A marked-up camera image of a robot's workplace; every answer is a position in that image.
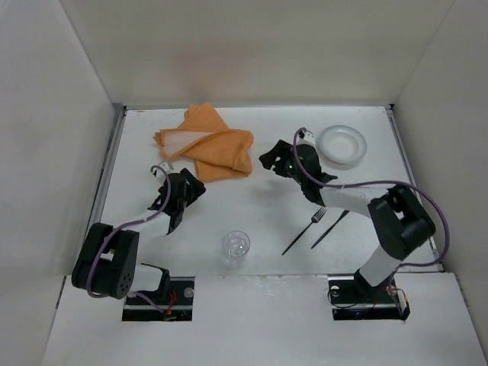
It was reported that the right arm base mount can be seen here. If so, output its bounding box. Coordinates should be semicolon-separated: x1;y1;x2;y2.
327;276;411;321

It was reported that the aluminium table rail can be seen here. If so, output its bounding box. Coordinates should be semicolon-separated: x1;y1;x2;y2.
76;103;127;252
385;104;445;272

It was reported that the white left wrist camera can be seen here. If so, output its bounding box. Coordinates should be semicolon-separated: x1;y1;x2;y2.
150;161;174;177

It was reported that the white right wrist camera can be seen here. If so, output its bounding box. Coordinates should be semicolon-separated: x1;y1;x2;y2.
297;129;316;147

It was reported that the white round plate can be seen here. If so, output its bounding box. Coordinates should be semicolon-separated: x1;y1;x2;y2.
316;125;368;165

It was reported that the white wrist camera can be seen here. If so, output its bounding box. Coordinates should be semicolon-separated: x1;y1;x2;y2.
297;129;316;147
150;161;174;177

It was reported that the black knife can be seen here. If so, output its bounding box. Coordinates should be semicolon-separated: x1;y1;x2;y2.
310;210;350;249

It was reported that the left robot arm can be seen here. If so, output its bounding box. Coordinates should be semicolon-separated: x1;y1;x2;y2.
71;165;206;300

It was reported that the clear drinking glass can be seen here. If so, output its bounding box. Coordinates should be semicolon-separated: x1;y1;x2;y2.
222;230;251;268

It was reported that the right aluminium table rail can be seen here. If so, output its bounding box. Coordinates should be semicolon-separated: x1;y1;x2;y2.
385;104;445;272

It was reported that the orange cloth placemat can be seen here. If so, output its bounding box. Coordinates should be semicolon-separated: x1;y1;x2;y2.
153;103;254;182

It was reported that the left aluminium table rail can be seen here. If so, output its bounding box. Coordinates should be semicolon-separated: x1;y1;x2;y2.
76;103;127;252

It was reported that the black fork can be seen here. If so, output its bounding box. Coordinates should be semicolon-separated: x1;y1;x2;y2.
281;207;327;255

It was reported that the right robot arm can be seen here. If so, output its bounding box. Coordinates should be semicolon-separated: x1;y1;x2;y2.
259;140;436;297

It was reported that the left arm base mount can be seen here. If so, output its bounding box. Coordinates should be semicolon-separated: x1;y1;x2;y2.
121;277;195;322

